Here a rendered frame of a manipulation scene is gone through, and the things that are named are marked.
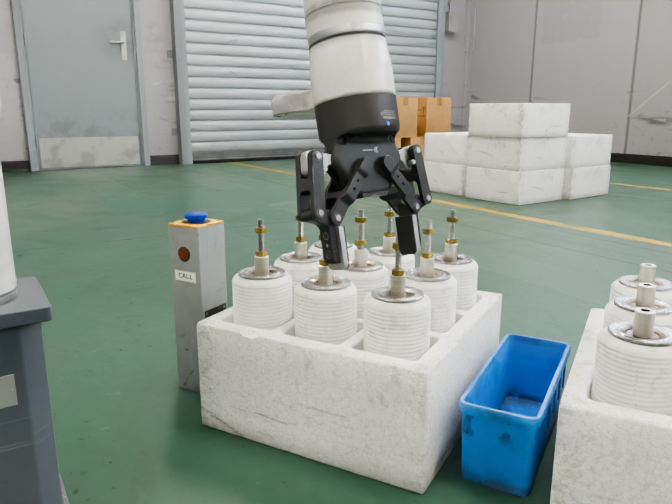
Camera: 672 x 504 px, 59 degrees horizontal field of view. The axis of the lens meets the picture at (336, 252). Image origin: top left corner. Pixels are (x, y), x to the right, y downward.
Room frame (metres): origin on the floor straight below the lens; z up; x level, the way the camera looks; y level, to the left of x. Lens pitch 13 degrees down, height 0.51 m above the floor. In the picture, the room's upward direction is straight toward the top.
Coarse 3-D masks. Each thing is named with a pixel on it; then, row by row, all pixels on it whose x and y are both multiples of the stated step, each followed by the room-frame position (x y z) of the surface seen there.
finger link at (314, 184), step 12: (300, 156) 0.51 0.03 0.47; (312, 156) 0.50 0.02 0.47; (300, 168) 0.51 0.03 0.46; (312, 168) 0.50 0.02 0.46; (300, 180) 0.51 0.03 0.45; (312, 180) 0.50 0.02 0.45; (300, 192) 0.51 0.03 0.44; (312, 192) 0.49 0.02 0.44; (324, 192) 0.50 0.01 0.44; (300, 204) 0.51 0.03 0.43; (312, 204) 0.49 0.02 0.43; (324, 204) 0.50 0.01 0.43; (300, 216) 0.50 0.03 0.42; (312, 216) 0.49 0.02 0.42; (324, 216) 0.49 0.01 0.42
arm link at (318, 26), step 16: (304, 0) 0.57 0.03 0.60; (320, 0) 0.55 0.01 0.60; (336, 0) 0.54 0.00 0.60; (352, 0) 0.54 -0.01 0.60; (368, 0) 0.55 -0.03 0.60; (304, 16) 0.57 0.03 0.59; (320, 16) 0.55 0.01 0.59; (336, 16) 0.54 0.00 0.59; (352, 16) 0.54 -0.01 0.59; (368, 16) 0.54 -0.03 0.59; (320, 32) 0.55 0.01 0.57; (336, 32) 0.54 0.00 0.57; (352, 32) 0.54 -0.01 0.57; (384, 32) 0.56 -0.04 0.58
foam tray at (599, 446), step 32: (576, 384) 0.68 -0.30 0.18; (576, 416) 0.62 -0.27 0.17; (608, 416) 0.61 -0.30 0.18; (640, 416) 0.60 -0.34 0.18; (576, 448) 0.62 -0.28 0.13; (608, 448) 0.60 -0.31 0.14; (640, 448) 0.59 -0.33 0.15; (576, 480) 0.62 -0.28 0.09; (608, 480) 0.60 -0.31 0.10; (640, 480) 0.59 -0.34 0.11
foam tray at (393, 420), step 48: (240, 336) 0.86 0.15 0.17; (288, 336) 0.84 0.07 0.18; (432, 336) 0.84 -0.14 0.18; (480, 336) 0.93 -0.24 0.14; (240, 384) 0.86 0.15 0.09; (288, 384) 0.82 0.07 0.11; (336, 384) 0.78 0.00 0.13; (384, 384) 0.74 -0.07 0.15; (432, 384) 0.73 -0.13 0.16; (240, 432) 0.86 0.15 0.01; (288, 432) 0.82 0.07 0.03; (336, 432) 0.78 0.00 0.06; (384, 432) 0.74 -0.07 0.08; (432, 432) 0.74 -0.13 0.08; (384, 480) 0.74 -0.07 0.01
